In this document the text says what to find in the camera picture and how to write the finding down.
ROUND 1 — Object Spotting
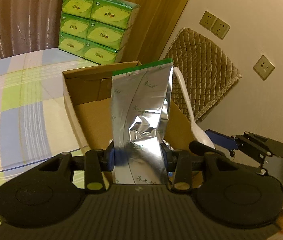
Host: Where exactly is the wooden door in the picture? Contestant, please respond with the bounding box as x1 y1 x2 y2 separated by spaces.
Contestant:
122 0 188 63

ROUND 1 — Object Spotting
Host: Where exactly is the white plastic spoon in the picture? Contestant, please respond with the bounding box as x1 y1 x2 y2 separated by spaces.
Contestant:
173 67 215 149

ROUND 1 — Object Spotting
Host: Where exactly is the quilted brown chair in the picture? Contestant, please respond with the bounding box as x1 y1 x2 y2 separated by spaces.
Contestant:
165 28 242 121

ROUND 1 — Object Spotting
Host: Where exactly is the checkered tablecloth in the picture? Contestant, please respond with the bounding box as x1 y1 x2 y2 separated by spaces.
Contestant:
0 48 92 186

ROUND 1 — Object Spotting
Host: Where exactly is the open cardboard box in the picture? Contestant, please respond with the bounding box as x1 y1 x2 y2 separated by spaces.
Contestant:
62 60 203 188

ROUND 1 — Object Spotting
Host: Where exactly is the single wall socket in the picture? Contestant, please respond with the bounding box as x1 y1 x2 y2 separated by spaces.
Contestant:
253 55 275 81

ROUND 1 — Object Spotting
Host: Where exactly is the green tissue box pack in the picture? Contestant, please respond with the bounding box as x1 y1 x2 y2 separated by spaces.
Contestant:
59 0 140 64

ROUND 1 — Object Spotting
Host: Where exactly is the silver foil tea pouch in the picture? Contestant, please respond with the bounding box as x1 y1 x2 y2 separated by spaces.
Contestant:
111 59 173 185

